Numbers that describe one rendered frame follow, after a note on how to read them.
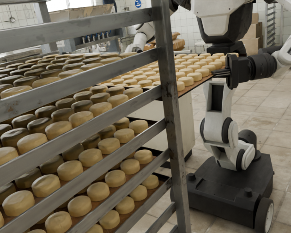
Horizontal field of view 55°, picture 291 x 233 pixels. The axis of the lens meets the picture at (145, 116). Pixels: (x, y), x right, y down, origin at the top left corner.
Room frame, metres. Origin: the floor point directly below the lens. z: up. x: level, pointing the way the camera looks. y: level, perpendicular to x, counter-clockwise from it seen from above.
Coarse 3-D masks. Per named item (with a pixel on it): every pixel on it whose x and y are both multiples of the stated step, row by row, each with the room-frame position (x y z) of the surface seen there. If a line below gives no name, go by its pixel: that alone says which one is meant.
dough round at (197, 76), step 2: (188, 74) 0.92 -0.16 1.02; (190, 74) 0.92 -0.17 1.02; (192, 74) 0.92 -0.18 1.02; (194, 74) 0.91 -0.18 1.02; (196, 74) 0.91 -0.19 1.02; (198, 74) 0.90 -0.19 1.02; (200, 74) 0.91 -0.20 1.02; (188, 76) 0.91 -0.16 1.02; (190, 76) 0.90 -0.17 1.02; (192, 76) 0.90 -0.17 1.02; (194, 76) 0.90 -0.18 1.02; (196, 76) 0.90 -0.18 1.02; (198, 76) 0.90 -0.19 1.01; (200, 76) 0.90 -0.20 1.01; (194, 78) 0.90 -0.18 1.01; (196, 78) 0.89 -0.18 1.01; (198, 78) 0.90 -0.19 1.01; (200, 78) 0.90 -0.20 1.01; (194, 80) 0.90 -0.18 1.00; (196, 80) 0.89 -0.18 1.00; (198, 80) 0.90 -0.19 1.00
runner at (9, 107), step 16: (112, 64) 0.56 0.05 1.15; (128, 64) 0.59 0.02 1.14; (144, 64) 0.63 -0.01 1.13; (64, 80) 0.47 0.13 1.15; (80, 80) 0.49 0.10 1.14; (96, 80) 0.52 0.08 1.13; (16, 96) 0.40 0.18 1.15; (32, 96) 0.42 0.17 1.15; (48, 96) 0.44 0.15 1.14; (64, 96) 0.46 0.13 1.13; (0, 112) 0.38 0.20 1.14; (16, 112) 0.39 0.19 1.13
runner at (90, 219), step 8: (168, 152) 0.67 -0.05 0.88; (152, 160) 0.62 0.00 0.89; (160, 160) 0.64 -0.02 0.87; (144, 168) 0.59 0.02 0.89; (152, 168) 0.62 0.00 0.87; (136, 176) 0.57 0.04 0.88; (144, 176) 0.59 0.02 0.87; (128, 184) 0.54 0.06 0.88; (136, 184) 0.56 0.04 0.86; (120, 192) 0.52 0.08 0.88; (128, 192) 0.54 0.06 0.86; (112, 200) 0.50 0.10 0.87; (120, 200) 0.52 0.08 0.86; (96, 208) 0.47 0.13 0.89; (104, 208) 0.48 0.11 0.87; (88, 216) 0.45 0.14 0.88; (96, 216) 0.46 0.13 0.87; (80, 224) 0.43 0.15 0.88; (88, 224) 0.45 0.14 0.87; (72, 232) 0.42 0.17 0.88; (80, 232) 0.43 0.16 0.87
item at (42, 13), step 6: (36, 6) 0.95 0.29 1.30; (42, 6) 0.95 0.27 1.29; (36, 12) 0.96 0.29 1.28; (42, 12) 0.95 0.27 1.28; (48, 12) 0.97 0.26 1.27; (42, 18) 0.95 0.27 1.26; (48, 18) 0.96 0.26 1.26; (54, 42) 0.96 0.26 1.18; (48, 48) 0.95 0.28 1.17; (54, 48) 0.96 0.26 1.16
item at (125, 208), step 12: (144, 180) 0.68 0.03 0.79; (156, 180) 0.67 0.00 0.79; (132, 192) 0.63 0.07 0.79; (144, 192) 0.63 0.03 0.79; (120, 204) 0.59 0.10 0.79; (132, 204) 0.59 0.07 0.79; (108, 216) 0.55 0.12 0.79; (120, 216) 0.57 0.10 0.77; (96, 228) 0.52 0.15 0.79; (108, 228) 0.53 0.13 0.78
